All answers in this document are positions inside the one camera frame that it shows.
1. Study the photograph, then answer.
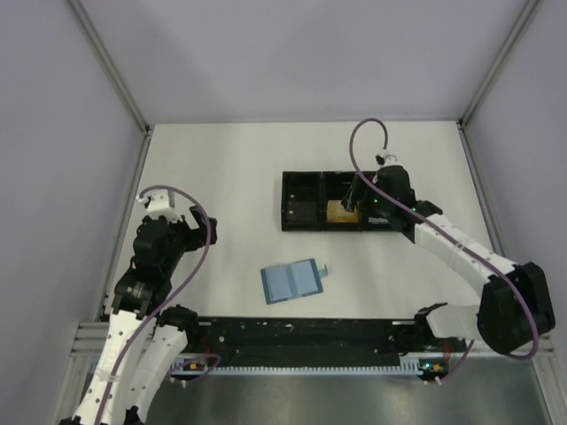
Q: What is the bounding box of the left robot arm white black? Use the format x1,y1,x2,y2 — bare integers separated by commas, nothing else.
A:
62,205,217,424

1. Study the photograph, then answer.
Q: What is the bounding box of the blue leather card holder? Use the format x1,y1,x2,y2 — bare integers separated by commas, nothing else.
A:
260,259,329,305

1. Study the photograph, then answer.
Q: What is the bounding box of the black VIP cards stack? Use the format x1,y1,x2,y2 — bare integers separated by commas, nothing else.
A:
285,198,319,227

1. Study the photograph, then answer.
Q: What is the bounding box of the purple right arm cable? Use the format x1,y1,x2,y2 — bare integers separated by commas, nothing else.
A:
349,118,541,359

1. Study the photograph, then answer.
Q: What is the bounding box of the black three-compartment tray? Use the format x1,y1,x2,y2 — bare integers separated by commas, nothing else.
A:
281,170,407,233

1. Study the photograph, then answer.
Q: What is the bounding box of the light blue cable duct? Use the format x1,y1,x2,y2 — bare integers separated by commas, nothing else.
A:
167,356,448,377

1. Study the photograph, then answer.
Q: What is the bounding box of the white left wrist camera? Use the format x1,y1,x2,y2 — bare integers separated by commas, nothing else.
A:
137,189,176,221

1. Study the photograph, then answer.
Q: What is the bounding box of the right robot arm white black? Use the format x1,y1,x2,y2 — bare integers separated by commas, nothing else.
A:
341,166,555,355

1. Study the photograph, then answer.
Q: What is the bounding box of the aluminium frame profile left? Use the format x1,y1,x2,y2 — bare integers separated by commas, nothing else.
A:
71,322,109,355

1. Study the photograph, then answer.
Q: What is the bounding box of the gold cards stack in tray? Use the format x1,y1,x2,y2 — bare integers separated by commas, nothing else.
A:
326,200,360,224

